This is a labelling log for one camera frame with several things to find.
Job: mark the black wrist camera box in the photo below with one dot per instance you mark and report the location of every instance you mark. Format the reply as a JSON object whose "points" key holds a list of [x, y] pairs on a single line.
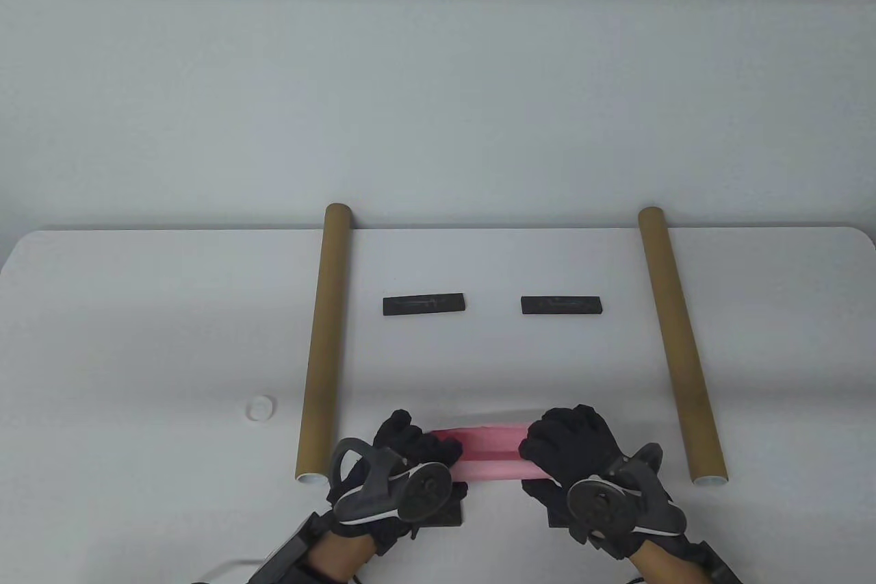
{"points": [[718, 567], [284, 553]]}

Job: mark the pink paper sheet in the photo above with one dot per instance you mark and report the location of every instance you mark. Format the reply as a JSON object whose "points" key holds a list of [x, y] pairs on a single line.
{"points": [[493, 467]]}

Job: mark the brown cardboard mailing tube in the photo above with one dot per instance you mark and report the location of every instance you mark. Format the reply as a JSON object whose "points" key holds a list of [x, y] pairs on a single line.
{"points": [[328, 337], [674, 337]]}

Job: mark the person's right hand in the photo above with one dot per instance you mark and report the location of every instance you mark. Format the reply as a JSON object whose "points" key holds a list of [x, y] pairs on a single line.
{"points": [[575, 440]]}

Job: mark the grey hand tracker controller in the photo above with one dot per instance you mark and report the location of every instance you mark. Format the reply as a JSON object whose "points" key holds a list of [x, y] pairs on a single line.
{"points": [[417, 491], [602, 505]]}

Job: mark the person's right forearm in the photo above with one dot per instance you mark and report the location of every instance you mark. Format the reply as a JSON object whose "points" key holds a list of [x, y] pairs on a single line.
{"points": [[664, 567]]}

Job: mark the person's left forearm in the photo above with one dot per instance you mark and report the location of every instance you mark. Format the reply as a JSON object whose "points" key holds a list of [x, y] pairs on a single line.
{"points": [[339, 560]]}

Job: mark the black bar paperweight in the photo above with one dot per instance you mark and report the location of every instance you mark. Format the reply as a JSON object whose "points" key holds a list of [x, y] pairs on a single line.
{"points": [[561, 305], [455, 515], [424, 305]]}

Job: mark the person's left hand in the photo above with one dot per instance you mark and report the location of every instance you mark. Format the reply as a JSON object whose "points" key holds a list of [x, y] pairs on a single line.
{"points": [[417, 447]]}

